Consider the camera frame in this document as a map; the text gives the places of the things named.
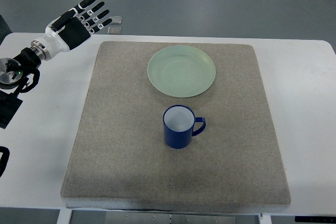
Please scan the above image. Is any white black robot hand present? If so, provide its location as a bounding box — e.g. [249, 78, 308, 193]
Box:
[45, 0, 112, 56]

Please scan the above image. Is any blue mug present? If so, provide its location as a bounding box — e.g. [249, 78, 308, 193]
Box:
[162, 104, 206, 149]

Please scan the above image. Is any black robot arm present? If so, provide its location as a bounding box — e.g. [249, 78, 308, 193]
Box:
[1, 40, 49, 129]

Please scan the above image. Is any upper floor outlet plate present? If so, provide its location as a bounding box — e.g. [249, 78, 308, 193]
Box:
[110, 16, 122, 25]

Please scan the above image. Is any floor outlet plate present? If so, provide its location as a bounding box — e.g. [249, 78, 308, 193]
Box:
[108, 26, 122, 35]
[110, 16, 122, 25]

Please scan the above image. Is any lower floor outlet plate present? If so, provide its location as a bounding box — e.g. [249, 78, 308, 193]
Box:
[108, 26, 122, 35]

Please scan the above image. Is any light green plate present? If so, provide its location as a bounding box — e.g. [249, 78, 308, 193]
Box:
[147, 45, 216, 98]

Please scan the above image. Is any beige felt mat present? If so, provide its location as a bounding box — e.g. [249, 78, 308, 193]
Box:
[60, 41, 290, 212]

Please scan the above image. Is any black control panel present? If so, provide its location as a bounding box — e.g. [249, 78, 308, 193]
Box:
[295, 216, 336, 223]

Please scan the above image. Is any black strap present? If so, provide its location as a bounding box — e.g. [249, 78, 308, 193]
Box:
[0, 145, 11, 178]

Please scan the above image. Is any metal table frame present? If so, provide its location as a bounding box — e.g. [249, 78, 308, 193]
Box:
[56, 207, 272, 224]

